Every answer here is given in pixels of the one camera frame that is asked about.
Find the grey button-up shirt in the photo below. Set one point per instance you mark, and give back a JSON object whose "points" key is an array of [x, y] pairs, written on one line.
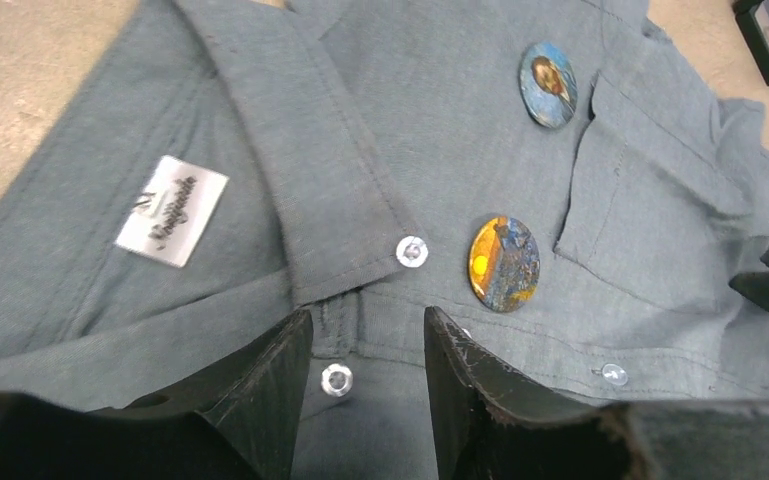
{"points": [[365, 144]]}

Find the white shirt label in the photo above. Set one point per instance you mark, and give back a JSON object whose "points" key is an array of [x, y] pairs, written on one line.
{"points": [[172, 211]]}

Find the orange blue round brooch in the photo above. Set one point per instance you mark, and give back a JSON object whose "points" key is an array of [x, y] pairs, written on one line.
{"points": [[504, 264]]}

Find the blue portrait round brooch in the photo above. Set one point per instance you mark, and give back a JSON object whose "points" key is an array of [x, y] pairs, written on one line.
{"points": [[548, 85]]}

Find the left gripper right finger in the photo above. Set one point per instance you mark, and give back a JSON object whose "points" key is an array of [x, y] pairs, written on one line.
{"points": [[490, 421]]}

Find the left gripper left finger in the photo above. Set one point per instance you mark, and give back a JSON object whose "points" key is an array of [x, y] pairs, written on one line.
{"points": [[234, 419]]}

